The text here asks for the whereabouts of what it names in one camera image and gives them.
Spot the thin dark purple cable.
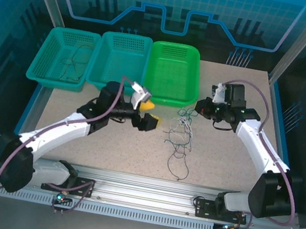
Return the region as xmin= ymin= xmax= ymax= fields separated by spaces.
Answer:
xmin=164 ymin=141 xmax=195 ymax=183

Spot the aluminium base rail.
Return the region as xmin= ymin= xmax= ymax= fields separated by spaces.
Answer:
xmin=30 ymin=156 xmax=304 ymax=229

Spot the teal basket with large holes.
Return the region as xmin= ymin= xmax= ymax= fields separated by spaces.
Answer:
xmin=24 ymin=22 xmax=102 ymax=95

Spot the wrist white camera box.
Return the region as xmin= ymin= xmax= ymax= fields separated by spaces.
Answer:
xmin=127 ymin=81 xmax=155 ymax=112
xmin=209 ymin=80 xmax=230 ymax=106

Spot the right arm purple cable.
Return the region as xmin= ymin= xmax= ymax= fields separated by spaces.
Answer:
xmin=202 ymin=77 xmax=306 ymax=229

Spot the teal basket with fine holes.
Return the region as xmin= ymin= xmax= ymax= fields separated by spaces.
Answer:
xmin=84 ymin=27 xmax=155 ymax=99

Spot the thin green cable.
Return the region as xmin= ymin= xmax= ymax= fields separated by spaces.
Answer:
xmin=161 ymin=104 xmax=202 ymax=158

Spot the bright green plastic basket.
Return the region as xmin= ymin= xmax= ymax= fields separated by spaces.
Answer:
xmin=140 ymin=38 xmax=207 ymax=112

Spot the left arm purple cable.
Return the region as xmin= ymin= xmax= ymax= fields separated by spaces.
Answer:
xmin=0 ymin=56 xmax=136 ymax=211

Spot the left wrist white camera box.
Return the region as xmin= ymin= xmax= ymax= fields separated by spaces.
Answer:
xmin=127 ymin=81 xmax=155 ymax=112

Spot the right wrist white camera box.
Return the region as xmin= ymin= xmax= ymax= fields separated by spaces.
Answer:
xmin=209 ymin=80 xmax=230 ymax=106

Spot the slotted grey cable duct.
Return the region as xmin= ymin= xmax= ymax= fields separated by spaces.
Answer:
xmin=0 ymin=184 xmax=218 ymax=229

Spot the small LED controller board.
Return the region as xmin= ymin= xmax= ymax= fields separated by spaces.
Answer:
xmin=221 ymin=221 xmax=242 ymax=229
xmin=53 ymin=190 xmax=69 ymax=204

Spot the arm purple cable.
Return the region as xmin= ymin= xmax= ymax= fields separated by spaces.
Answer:
xmin=202 ymin=77 xmax=306 ymax=229
xmin=0 ymin=56 xmax=136 ymax=211

